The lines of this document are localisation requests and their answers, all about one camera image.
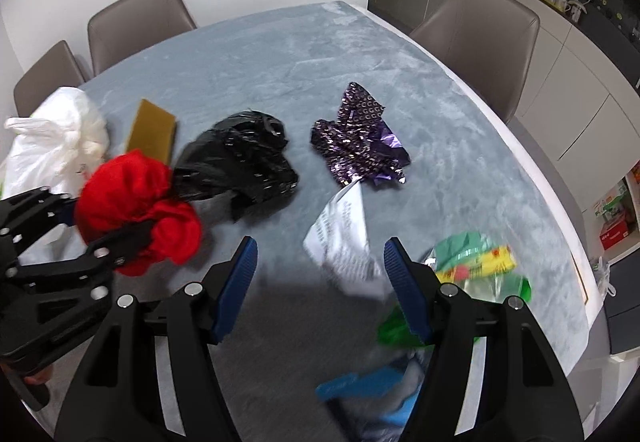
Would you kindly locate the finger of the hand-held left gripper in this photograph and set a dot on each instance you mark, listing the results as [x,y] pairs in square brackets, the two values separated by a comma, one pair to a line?
[35,209]
[115,244]

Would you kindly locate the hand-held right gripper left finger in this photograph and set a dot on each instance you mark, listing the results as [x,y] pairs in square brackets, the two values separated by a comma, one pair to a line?
[235,292]

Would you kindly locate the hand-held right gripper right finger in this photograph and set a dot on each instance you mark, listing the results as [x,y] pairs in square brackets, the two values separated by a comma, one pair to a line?
[407,292]

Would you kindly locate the red cloth pouch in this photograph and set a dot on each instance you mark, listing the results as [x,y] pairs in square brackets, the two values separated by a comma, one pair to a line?
[125,192]

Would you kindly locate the green snack wrapper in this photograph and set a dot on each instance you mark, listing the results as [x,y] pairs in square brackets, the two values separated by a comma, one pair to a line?
[475,262]

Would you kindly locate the white plastic bag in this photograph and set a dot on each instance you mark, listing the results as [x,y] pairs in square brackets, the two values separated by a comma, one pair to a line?
[60,132]

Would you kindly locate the white paper scrap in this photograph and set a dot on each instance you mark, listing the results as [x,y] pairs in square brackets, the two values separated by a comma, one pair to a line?
[340,237]

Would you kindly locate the blue clear packet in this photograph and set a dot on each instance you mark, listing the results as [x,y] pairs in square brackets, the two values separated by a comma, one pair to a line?
[360,382]

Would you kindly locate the gold triangular box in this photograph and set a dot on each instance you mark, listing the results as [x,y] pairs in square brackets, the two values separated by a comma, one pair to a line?
[150,132]

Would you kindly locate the taupe dining chair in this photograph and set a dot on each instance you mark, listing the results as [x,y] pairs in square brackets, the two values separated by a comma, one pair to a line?
[480,37]
[140,22]
[47,77]

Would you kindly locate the crumpled black plastic bag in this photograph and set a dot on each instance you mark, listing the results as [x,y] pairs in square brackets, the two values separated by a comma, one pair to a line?
[235,157]

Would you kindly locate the purple foil wrapper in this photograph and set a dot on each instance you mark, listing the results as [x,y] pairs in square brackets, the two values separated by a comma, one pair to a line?
[350,137]

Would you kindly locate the filled translucent plastic bag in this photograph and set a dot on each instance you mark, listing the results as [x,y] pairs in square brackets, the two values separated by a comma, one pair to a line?
[605,272]

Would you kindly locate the red carton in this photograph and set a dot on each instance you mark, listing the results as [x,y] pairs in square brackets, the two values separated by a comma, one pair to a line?
[614,232]

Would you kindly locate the dark grey cabinet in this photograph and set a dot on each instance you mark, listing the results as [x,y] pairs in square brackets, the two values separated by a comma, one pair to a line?
[625,322]

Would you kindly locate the green white carton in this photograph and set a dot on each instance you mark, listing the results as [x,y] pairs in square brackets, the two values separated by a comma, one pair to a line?
[610,202]

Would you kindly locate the white counter cabinet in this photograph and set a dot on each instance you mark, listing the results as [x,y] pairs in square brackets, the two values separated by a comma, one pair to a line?
[575,87]

